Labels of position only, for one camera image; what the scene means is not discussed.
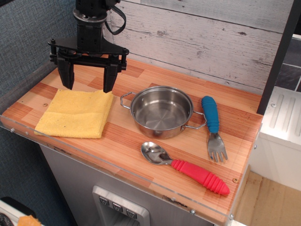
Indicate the white and black corner object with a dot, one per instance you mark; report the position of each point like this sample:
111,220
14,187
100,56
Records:
13,209

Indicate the small stainless steel pot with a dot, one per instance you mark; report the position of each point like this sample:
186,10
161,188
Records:
162,112

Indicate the grey toy fridge dispenser panel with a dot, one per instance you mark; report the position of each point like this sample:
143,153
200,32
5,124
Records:
115,210

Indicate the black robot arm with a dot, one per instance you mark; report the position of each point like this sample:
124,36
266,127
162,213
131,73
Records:
96,11

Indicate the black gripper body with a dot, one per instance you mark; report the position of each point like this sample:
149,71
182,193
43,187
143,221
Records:
90,48

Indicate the dark vertical post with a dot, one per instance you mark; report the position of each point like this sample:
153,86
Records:
280,55

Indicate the clear acrylic table edge guard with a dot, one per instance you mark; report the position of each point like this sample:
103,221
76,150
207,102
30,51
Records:
118,153

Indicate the fork with blue handle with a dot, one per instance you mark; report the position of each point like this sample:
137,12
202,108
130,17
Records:
216,148

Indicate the white toy sink unit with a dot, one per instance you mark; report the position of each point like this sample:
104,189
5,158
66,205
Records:
276,154

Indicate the yellow towel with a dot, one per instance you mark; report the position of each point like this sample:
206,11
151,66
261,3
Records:
76,114

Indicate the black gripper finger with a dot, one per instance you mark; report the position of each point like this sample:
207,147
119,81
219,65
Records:
110,74
66,72

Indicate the spoon with red handle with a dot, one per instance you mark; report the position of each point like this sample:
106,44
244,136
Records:
156,155

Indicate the orange sponge piece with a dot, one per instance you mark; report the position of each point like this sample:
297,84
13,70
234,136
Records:
28,221

